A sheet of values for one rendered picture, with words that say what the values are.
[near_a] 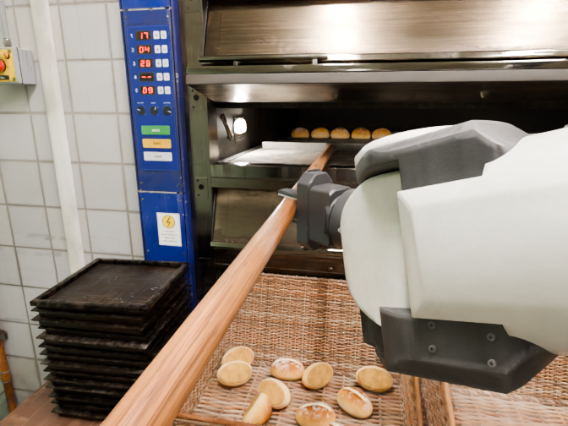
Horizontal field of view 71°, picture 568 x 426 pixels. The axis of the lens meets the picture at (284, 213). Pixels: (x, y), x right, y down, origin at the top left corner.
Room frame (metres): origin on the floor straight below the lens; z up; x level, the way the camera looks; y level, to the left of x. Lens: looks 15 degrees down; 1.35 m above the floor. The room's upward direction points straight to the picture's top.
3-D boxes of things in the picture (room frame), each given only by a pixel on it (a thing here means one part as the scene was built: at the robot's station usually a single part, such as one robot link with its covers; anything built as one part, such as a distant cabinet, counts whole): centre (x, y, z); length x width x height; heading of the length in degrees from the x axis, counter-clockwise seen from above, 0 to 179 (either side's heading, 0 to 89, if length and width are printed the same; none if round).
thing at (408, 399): (0.88, -0.04, 0.72); 0.56 x 0.49 x 0.28; 78
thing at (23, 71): (1.27, 0.82, 1.46); 0.10 x 0.07 x 0.10; 79
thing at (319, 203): (0.56, -0.08, 1.19); 0.12 x 0.10 x 0.13; 43
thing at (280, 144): (1.73, -0.22, 1.19); 0.55 x 0.36 x 0.03; 79
